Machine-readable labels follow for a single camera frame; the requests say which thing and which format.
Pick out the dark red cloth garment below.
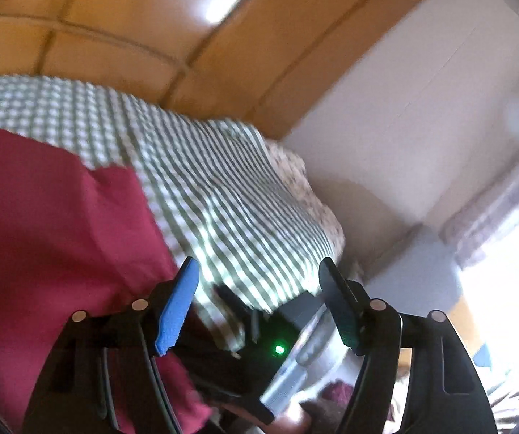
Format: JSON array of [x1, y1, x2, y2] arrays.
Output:
[[0, 125, 215, 434]]

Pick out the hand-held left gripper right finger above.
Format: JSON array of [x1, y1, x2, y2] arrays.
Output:
[[318, 257, 499, 434]]

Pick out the striped cloth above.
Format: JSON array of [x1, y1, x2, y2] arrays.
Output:
[[483, 366, 519, 428]]

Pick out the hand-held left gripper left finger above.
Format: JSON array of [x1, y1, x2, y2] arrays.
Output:
[[22, 257, 201, 434]]

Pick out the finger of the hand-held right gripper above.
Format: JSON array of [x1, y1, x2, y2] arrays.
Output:
[[213, 284, 262, 349]]

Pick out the lace window curtain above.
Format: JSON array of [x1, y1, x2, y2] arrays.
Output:
[[443, 142, 519, 268]]

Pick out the green checked bed sheet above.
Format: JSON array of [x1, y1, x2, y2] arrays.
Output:
[[0, 75, 346, 354]]

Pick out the person's right hand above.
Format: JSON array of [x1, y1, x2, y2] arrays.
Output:
[[223, 404, 317, 434]]

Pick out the wooden wardrobe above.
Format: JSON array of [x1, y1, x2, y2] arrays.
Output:
[[0, 0, 451, 142]]

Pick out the floral quilt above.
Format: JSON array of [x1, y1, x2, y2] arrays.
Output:
[[264, 138, 347, 265]]

